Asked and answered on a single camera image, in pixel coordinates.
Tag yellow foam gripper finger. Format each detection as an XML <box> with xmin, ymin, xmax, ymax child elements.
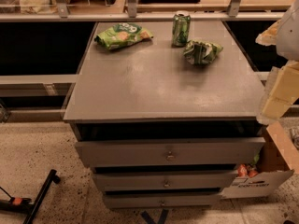
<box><xmin>262</xmin><ymin>61</ymin><xmax>299</xmax><ymax>119</ymax></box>
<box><xmin>255</xmin><ymin>20</ymin><xmax>280</xmax><ymax>46</ymax></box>

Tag green jalapeno chip bag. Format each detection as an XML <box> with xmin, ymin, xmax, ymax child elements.
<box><xmin>183</xmin><ymin>40</ymin><xmax>223</xmax><ymax>65</ymax></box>

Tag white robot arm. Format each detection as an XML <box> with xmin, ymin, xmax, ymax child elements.
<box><xmin>255</xmin><ymin>0</ymin><xmax>299</xmax><ymax>125</ymax></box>

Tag green snack bag with crackers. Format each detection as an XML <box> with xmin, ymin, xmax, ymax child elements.
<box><xmin>94</xmin><ymin>22</ymin><xmax>153</xmax><ymax>50</ymax></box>

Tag cardboard box with snacks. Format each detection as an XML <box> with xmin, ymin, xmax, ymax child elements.
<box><xmin>221</xmin><ymin>122</ymin><xmax>299</xmax><ymax>199</ymax></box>

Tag top grey drawer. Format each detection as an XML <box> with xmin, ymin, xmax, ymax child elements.
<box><xmin>75</xmin><ymin>137</ymin><xmax>264</xmax><ymax>167</ymax></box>

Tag grey drawer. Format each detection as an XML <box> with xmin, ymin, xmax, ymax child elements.
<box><xmin>75</xmin><ymin>137</ymin><xmax>264</xmax><ymax>167</ymax></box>
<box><xmin>93</xmin><ymin>171</ymin><xmax>236</xmax><ymax>191</ymax></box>
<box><xmin>103</xmin><ymin>193</ymin><xmax>221</xmax><ymax>209</ymax></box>

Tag orange snack packs in box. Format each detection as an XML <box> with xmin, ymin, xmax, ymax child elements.
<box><xmin>237</xmin><ymin>164</ymin><xmax>258</xmax><ymax>177</ymax></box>

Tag green soda can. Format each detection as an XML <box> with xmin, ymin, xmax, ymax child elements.
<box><xmin>172</xmin><ymin>10</ymin><xmax>191</xmax><ymax>47</ymax></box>

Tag grey drawer cabinet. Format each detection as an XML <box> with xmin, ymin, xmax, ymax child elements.
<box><xmin>64</xmin><ymin>21</ymin><xmax>263</xmax><ymax>197</ymax></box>

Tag bottom grey drawer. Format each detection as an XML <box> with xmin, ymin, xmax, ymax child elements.
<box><xmin>103</xmin><ymin>193</ymin><xmax>221</xmax><ymax>209</ymax></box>

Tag middle grey drawer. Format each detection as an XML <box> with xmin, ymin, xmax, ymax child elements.
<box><xmin>93</xmin><ymin>171</ymin><xmax>236</xmax><ymax>191</ymax></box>

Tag black tripod stand leg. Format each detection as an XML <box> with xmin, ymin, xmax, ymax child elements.
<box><xmin>0</xmin><ymin>169</ymin><xmax>61</xmax><ymax>224</ymax></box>

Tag metal railing frame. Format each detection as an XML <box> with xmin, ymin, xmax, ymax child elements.
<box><xmin>0</xmin><ymin>0</ymin><xmax>295</xmax><ymax>22</ymax></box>

